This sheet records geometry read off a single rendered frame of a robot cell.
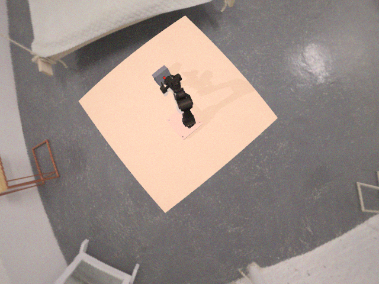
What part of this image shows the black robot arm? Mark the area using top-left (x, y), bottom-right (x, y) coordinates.
top-left (164, 76), bottom-right (196, 128)

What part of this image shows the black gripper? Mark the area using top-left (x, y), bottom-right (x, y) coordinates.
top-left (160, 73), bottom-right (182, 93)

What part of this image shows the grey sloped panel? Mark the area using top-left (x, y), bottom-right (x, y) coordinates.
top-left (152, 65), bottom-right (171, 86)

